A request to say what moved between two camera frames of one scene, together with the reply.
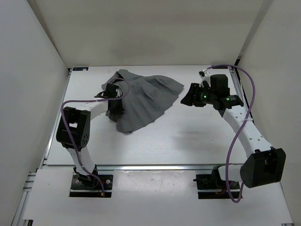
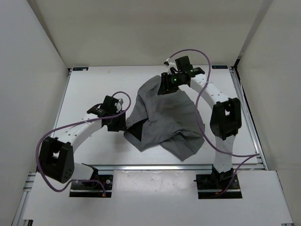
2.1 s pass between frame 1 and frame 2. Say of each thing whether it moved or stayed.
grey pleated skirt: moved
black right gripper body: moved
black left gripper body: moved
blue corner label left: stayed
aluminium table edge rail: stayed
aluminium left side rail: stayed
